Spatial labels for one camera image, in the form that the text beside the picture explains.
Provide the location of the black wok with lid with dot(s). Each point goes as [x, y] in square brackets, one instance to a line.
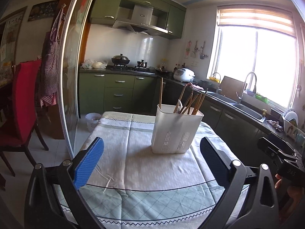
[120, 60]

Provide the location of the metal fork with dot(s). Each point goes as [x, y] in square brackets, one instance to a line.
[179, 106]

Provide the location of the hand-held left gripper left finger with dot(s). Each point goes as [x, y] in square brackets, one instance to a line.
[89, 162]

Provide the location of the dark sauce bottle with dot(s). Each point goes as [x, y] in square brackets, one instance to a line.
[183, 65]
[176, 68]

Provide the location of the wooden cutting board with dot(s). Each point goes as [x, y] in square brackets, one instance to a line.
[230, 85]

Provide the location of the steel range hood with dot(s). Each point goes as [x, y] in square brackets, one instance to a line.
[143, 27]

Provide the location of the bunch of wooden chopsticks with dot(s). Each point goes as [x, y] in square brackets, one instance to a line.
[197, 107]

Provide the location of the kitchen window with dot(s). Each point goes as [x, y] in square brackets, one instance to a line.
[262, 64]

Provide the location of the hanging ladle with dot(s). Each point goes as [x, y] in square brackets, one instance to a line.
[202, 52]

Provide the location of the small chrome faucet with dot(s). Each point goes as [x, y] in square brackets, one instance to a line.
[218, 81]

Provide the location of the yellow soap pump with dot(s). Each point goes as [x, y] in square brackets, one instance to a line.
[264, 112]

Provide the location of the long bamboo chopstick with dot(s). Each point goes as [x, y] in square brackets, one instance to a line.
[160, 93]

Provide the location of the green upper wall cabinets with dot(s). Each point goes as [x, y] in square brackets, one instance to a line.
[107, 4]

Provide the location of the striped window blind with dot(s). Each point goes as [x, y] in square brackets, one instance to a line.
[255, 19]

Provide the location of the black kitchen countertop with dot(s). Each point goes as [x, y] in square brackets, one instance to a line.
[269, 132]

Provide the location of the red chair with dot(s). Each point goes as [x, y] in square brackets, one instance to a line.
[23, 95]

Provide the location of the green kitchen base cabinets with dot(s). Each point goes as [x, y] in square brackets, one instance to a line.
[119, 95]

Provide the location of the steel kitchen sink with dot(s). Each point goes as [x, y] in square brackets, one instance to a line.
[245, 111]

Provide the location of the patterned grey tablecloth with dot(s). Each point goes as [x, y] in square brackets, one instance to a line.
[143, 167]

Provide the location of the person's right hand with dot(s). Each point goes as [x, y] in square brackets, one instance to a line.
[292, 193]

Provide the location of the white plastic bag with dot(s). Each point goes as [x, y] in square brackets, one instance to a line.
[87, 64]

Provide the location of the gas stove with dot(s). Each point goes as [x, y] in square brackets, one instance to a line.
[128, 68]

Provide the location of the white plastic utensil holder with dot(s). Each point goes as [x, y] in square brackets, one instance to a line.
[176, 133]

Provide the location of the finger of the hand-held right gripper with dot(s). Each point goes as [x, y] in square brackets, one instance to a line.
[269, 148]
[280, 142]

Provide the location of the yellow-capped bottle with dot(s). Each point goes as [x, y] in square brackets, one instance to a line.
[163, 63]

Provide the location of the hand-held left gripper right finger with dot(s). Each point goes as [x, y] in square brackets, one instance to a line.
[214, 164]

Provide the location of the pink cloth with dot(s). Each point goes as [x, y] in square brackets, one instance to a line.
[195, 86]

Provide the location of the checked apron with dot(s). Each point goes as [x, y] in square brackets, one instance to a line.
[48, 64]

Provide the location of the black frying pan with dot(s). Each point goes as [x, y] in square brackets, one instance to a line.
[164, 71]

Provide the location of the framed wall calendar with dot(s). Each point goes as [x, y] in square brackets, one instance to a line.
[10, 35]

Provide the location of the dish rack with plates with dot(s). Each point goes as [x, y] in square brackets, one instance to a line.
[292, 128]

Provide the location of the dark wall poster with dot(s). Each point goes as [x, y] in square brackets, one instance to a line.
[44, 9]

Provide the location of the white rice cooker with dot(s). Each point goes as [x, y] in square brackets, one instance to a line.
[183, 74]

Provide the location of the clear bag of food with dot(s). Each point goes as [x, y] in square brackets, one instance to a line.
[99, 64]

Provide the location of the yellow sponge holder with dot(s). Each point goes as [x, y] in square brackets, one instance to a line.
[214, 79]

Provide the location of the green bowl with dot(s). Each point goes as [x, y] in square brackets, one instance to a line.
[261, 97]

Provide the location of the white trash bin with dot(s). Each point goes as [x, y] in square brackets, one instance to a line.
[93, 122]

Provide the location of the white wall socket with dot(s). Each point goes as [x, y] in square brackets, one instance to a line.
[195, 64]

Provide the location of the tall chrome faucet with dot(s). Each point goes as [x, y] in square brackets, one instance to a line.
[250, 76]

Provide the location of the grey rag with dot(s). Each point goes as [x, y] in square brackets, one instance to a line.
[274, 124]

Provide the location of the floral glass sliding door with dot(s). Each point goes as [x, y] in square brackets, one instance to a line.
[71, 76]

